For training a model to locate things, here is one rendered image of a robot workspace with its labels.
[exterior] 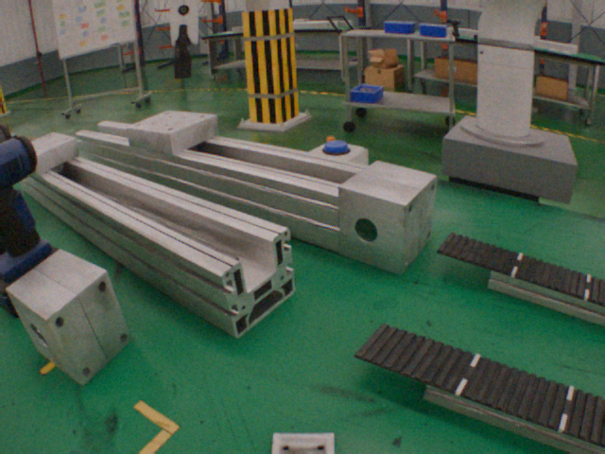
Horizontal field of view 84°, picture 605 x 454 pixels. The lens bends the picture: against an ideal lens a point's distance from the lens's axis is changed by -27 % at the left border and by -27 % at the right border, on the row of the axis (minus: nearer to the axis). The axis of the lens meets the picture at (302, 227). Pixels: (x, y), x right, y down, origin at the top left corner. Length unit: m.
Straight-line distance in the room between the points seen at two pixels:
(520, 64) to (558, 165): 0.20
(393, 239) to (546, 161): 0.38
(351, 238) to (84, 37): 6.07
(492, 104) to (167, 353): 0.69
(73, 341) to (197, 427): 0.15
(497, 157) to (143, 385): 0.66
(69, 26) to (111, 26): 0.81
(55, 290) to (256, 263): 0.23
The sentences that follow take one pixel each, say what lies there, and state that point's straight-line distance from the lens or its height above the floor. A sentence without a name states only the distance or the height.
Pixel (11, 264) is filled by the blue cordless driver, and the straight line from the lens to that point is 0.60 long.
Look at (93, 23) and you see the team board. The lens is 6.32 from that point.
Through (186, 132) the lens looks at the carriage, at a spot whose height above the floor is 0.89.
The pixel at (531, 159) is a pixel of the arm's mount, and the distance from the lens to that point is 0.78.
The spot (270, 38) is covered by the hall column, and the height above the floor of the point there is 0.84.
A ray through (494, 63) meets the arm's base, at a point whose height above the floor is 1.00.
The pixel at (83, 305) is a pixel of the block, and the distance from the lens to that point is 0.43.
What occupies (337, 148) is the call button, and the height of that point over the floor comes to 0.85.
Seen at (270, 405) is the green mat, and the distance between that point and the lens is 0.39.
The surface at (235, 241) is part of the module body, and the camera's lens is 0.49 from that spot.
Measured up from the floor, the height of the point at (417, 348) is 0.81.
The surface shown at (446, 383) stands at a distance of 0.37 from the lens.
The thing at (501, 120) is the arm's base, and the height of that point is 0.89.
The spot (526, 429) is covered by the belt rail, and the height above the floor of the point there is 0.79.
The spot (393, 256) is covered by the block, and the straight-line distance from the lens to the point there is 0.52.
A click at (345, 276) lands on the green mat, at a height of 0.78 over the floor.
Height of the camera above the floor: 1.09
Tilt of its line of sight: 30 degrees down
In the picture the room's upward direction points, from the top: 4 degrees counter-clockwise
